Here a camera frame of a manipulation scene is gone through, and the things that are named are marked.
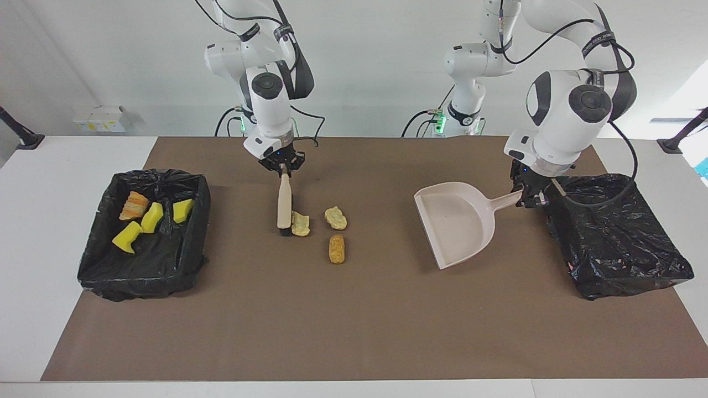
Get beige brush black bristles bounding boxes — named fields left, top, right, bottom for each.
left=276, top=171, right=294, bottom=238

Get pale yellow foam chunk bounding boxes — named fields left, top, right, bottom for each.
left=325, top=206, right=348, bottom=231

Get beige plastic dustpan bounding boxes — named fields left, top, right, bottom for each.
left=414, top=182, right=524, bottom=270

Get yellow sponge piece green-backed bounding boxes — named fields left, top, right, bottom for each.
left=141, top=202, right=164, bottom=233

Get beige orange striped foam chunk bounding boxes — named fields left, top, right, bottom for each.
left=119, top=191, right=150, bottom=221

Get notched yellow sponge piece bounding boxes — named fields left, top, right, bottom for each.
left=112, top=221, right=143, bottom=254

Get black bag lined bin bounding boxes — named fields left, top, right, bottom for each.
left=77, top=169, right=211, bottom=302
left=545, top=174, right=695, bottom=301

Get brown table mat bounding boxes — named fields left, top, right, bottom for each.
left=40, top=137, right=708, bottom=382

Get white power outlet box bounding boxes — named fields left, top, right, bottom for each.
left=72, top=106, right=129, bottom=133

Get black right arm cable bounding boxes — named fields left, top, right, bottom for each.
left=194, top=0, right=326, bottom=148

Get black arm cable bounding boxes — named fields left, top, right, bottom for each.
left=194, top=0, right=326, bottom=148
left=497, top=0, right=640, bottom=207

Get black base cable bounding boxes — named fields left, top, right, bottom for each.
left=215, top=107, right=244, bottom=137
left=401, top=85, right=457, bottom=138

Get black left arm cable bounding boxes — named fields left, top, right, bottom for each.
left=497, top=0, right=640, bottom=207

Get black camera stand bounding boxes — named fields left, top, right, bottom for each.
left=657, top=108, right=708, bottom=154
left=0, top=106, right=45, bottom=150

